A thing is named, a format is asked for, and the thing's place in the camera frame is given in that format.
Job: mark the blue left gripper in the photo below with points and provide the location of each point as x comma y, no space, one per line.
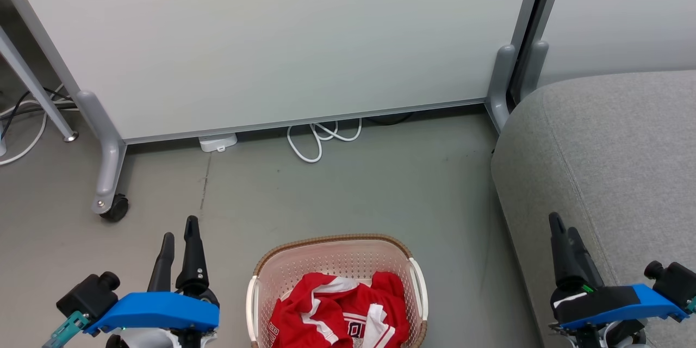
157,312

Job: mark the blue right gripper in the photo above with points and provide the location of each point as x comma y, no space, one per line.
609,307

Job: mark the red garment with white stripes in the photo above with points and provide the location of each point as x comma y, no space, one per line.
296,315

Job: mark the grey fabric sofa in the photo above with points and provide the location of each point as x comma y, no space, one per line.
614,152

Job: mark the black caster wheel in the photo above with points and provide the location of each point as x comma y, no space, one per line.
116,209

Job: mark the grey partition foot with caster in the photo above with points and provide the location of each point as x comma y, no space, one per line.
107,157

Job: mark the white power adapter box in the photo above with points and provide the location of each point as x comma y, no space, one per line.
217,142

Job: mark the beige perforated laundry basket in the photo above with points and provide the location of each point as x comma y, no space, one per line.
337,258

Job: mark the grey metal table leg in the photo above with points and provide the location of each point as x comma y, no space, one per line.
32,84

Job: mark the large white partition panel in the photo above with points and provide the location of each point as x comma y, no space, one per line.
283,38

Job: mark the narrow white partition panel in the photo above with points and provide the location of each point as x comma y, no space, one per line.
620,11

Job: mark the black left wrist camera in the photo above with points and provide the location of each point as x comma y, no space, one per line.
89,296

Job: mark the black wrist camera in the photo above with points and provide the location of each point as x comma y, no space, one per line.
674,280
89,296

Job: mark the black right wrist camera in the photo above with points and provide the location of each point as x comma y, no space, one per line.
674,280

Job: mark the teal right camera connector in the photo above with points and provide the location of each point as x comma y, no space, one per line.
691,304

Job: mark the teal camera connector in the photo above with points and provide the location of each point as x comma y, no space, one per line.
65,331
691,304

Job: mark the teal left camera connector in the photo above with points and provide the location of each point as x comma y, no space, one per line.
65,331

